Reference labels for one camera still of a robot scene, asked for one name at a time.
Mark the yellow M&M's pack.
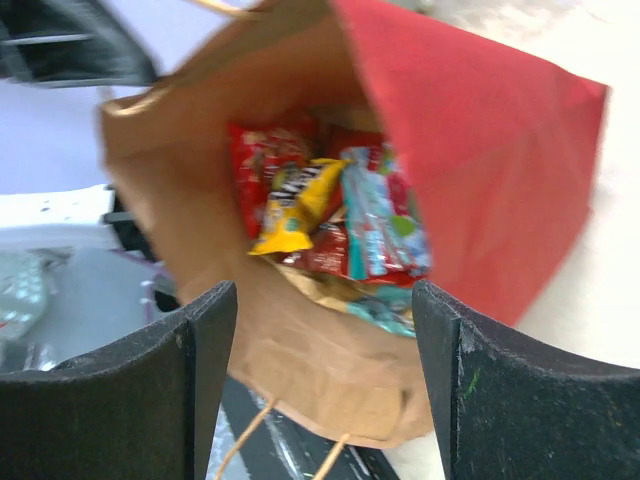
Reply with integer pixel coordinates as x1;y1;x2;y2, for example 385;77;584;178
248;158;348;256

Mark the dark red snack pack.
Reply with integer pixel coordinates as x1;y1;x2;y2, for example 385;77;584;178
279;221;353;280

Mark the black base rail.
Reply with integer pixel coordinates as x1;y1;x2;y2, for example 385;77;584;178
206;378;399;480

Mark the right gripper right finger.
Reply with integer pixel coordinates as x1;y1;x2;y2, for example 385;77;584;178
412;281;639;479

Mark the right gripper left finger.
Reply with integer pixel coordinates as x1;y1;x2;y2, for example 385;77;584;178
1;281;237;479

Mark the teal snack pack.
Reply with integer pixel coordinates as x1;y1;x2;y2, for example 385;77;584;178
340;142;431;282

